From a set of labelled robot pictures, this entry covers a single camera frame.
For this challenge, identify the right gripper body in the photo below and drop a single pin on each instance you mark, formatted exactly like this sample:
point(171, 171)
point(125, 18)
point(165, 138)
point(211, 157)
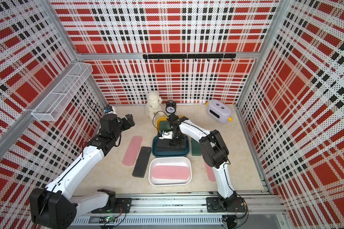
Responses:
point(176, 139)

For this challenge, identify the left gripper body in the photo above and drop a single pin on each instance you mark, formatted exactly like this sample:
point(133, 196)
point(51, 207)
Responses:
point(123, 125)

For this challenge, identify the black pencil case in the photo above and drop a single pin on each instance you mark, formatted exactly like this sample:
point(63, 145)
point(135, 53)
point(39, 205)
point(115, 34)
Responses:
point(171, 145)
point(142, 162)

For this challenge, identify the pink pencil case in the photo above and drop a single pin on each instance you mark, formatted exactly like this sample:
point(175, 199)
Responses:
point(210, 173)
point(132, 151)
point(171, 172)

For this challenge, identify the green pencil case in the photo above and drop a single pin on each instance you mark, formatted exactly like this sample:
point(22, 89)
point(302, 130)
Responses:
point(195, 148)
point(164, 125)

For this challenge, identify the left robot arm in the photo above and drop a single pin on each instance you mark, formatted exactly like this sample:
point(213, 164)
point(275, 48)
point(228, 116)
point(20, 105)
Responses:
point(54, 206)

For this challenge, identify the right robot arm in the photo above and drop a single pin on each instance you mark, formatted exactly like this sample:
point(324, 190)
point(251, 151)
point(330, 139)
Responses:
point(214, 151)

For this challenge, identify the yellow storage tray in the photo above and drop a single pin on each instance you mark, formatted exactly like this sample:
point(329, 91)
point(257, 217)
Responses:
point(160, 119)

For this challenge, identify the teal storage tray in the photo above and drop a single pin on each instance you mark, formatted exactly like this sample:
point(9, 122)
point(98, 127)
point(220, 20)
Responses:
point(169, 154)

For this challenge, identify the white storage tray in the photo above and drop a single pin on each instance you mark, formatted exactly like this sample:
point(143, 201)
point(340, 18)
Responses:
point(169, 161)

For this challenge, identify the black alarm clock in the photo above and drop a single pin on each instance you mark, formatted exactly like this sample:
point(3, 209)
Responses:
point(170, 106)

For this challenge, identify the white plush dog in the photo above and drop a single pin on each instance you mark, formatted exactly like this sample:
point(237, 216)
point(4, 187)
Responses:
point(154, 104)

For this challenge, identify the lavender toaster toy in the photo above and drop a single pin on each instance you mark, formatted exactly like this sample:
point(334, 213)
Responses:
point(219, 111)

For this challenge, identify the green circuit board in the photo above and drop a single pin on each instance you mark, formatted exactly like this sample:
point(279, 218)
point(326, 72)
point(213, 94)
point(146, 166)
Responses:
point(107, 219)

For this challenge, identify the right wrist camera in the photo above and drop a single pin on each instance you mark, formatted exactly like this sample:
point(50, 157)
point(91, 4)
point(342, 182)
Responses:
point(165, 135)

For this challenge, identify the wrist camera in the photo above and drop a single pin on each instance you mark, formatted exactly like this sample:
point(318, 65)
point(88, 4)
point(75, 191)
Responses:
point(109, 110)
point(165, 135)

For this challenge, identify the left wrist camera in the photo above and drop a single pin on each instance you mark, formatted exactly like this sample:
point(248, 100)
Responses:
point(109, 110)

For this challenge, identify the white wire mesh shelf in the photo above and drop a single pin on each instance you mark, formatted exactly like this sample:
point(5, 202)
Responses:
point(54, 104)

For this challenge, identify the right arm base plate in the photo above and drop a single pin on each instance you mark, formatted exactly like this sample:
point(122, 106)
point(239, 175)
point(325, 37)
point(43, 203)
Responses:
point(216, 204)

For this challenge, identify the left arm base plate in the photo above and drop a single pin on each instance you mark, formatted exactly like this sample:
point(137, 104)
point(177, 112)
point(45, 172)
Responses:
point(122, 205)

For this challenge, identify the black hook rail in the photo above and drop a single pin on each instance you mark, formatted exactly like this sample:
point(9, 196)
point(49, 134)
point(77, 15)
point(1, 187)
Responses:
point(190, 56)

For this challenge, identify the aluminium rail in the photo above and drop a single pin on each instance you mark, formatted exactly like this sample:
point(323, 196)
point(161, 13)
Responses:
point(195, 203)

